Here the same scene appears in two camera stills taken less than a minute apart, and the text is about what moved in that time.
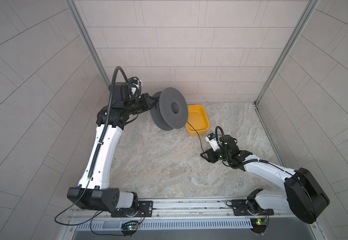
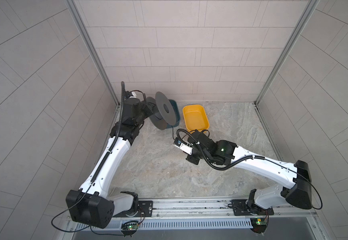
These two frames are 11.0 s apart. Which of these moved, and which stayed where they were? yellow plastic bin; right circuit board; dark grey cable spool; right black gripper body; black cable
Moved: right black gripper body; dark grey cable spool; black cable
Stayed: yellow plastic bin; right circuit board
